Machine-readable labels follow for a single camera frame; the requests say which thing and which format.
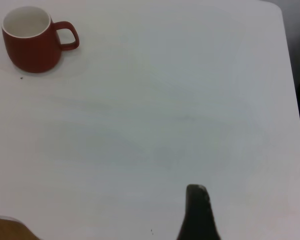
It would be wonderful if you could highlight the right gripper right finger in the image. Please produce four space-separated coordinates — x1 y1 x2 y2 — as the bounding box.
176 184 222 240

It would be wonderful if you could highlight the red ceramic mug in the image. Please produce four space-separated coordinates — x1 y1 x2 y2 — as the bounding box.
1 6 80 74

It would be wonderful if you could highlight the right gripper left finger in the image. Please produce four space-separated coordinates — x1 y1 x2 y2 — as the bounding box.
0 214 42 240

